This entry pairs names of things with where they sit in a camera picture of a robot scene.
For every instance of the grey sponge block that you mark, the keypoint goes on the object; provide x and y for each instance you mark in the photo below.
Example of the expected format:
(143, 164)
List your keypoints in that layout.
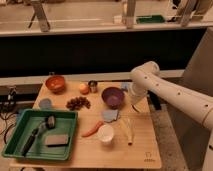
(56, 140)

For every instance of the green plastic tray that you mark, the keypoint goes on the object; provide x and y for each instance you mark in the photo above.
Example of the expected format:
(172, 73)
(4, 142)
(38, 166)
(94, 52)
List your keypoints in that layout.
(66, 122)

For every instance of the black handled ladle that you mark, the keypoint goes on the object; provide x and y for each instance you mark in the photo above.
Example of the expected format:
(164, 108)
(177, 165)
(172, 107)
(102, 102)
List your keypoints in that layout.
(36, 132)

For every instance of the blue grey cloth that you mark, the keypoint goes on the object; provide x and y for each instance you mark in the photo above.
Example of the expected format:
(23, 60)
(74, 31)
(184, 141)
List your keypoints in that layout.
(110, 115)

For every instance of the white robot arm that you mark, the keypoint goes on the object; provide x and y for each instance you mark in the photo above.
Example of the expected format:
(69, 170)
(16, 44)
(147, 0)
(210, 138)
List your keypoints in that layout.
(196, 105)

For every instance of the small blue object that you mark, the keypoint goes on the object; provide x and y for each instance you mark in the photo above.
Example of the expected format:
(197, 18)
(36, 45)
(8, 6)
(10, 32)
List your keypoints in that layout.
(124, 86)

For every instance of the bunch of dark grapes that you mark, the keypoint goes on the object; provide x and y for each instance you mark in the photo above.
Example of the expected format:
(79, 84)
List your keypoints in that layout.
(77, 103)

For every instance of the purple bowl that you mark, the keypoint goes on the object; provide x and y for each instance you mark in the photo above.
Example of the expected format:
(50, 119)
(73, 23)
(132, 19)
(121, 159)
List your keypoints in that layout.
(113, 97)

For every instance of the white cup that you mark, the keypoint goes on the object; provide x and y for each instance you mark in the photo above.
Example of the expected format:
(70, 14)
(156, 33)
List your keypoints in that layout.
(105, 134)

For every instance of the orange fruit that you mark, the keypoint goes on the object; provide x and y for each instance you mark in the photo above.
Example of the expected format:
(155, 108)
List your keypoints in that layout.
(83, 88)

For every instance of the green box in background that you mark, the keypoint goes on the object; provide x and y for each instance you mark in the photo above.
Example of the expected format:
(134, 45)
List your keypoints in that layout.
(150, 19)

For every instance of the small metal cup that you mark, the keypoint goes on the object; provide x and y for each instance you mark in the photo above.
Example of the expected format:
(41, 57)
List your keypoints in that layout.
(93, 86)

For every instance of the orange bowl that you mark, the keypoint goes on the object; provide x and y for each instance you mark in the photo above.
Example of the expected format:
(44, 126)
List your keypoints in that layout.
(55, 83)

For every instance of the orange carrot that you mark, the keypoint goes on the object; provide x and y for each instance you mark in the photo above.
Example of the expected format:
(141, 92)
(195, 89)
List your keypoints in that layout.
(93, 130)

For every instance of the blue grey round lid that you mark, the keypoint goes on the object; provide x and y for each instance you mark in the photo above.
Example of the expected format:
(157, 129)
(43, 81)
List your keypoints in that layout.
(45, 103)

